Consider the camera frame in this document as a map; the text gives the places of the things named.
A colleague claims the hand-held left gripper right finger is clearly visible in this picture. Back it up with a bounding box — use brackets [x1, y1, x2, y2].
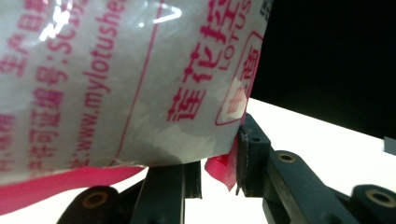
[234, 113, 276, 198]

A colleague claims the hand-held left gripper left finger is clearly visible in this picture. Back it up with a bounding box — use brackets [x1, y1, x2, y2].
[130, 161, 203, 224]

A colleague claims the pink and white plastic bag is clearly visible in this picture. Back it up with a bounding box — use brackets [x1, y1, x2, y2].
[0, 0, 275, 217]

